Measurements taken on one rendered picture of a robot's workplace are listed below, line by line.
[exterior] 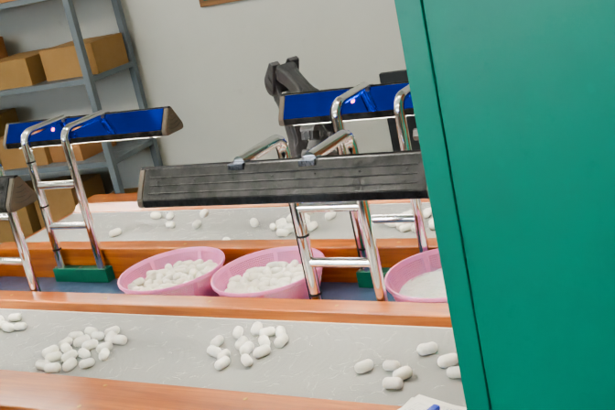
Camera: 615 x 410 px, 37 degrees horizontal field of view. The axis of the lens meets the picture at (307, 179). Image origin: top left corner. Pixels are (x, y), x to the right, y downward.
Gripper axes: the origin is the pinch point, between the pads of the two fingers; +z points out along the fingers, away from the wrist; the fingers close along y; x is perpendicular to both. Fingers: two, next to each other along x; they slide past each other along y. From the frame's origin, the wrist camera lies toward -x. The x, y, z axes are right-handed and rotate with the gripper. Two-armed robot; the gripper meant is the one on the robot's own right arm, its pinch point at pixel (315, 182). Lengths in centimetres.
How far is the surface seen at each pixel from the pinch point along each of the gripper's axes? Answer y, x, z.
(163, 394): 20, -60, 80
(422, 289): 49, -25, 43
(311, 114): 16.4, -33.2, 1.6
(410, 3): 87, -120, 53
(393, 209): 23.0, 4.8, 6.5
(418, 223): 45, -24, 27
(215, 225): -28.6, -1.3, 13.4
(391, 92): 37, -34, -2
